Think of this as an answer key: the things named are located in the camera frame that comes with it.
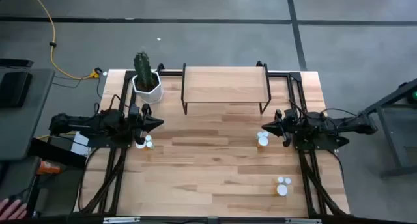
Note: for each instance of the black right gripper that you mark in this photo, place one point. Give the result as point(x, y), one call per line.
point(291, 126)

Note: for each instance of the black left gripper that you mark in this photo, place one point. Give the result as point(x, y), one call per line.
point(137, 124)

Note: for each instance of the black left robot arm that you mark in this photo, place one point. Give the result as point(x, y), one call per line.
point(81, 123)

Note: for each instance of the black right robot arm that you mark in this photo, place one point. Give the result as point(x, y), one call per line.
point(342, 124)

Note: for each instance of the white faceted plant pot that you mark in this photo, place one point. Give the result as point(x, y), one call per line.
point(153, 95)

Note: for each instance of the white paper sheet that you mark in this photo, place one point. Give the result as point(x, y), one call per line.
point(79, 146)

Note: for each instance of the black metal beam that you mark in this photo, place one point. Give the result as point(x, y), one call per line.
point(55, 152)

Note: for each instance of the grey side desk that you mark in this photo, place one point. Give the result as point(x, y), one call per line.
point(32, 126)

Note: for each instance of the dark grey metal stand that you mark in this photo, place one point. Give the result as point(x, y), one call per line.
point(394, 96)

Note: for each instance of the black flat device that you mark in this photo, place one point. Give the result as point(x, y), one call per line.
point(14, 89)

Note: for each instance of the green ball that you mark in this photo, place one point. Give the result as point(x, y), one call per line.
point(414, 96)

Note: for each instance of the black flat bar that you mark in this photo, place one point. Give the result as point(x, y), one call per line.
point(16, 63)

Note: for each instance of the person's hand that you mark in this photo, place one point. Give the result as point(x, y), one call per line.
point(13, 211)

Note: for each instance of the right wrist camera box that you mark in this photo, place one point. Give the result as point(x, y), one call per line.
point(290, 114)

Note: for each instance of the black aluminium rig frame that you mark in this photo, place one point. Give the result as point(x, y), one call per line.
point(171, 73)

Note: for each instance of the silver table bracket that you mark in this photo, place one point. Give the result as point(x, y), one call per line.
point(120, 220)
point(303, 221)

